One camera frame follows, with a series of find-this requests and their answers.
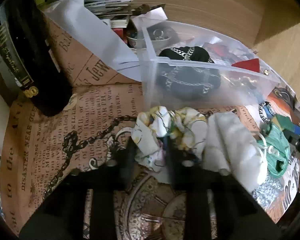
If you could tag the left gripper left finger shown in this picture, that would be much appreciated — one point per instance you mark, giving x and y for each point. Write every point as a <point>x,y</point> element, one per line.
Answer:
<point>61,214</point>

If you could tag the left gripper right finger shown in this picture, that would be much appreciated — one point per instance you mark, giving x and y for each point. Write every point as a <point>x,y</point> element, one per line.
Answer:
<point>238,215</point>

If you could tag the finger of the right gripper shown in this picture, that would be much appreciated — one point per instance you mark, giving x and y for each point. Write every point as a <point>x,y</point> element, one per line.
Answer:
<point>289,129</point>

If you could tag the green knitted pouch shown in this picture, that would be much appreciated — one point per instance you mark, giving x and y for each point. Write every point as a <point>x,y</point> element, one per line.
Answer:
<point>274,144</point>

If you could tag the grey glittery pouch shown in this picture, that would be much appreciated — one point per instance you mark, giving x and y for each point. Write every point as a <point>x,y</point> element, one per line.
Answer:
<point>266,193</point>

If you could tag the white sock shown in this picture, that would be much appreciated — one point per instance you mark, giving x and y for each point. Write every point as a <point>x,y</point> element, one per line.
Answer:
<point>231,148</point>

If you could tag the red fabric pouch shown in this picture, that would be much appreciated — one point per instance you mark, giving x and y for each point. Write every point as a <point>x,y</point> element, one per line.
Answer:
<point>251,65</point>

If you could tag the floral fabric scrunchie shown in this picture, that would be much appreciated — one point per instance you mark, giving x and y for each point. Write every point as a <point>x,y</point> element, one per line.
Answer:
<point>186,127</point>

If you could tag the black pouch with chain pattern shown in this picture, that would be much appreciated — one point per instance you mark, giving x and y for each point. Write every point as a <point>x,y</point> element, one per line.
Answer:
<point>188,83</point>

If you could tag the clear plastic storage bin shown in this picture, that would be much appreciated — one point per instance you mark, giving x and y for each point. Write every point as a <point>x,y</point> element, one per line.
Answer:
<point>184,65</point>

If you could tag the vintage newspaper print mat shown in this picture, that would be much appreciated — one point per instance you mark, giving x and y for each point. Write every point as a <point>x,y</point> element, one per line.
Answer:
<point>32,149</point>

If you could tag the dark wine bottle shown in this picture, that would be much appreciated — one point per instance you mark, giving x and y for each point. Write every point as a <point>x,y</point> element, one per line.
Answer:
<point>25,49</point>

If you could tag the white paper sheet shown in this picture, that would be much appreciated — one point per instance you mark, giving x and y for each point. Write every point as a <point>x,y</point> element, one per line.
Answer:
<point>74,18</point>

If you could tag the small bowl with trinkets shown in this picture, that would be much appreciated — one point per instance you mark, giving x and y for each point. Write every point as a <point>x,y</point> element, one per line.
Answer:
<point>161,36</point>

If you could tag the stack of papers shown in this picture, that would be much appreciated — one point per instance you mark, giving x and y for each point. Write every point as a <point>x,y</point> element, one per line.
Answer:
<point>115,12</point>

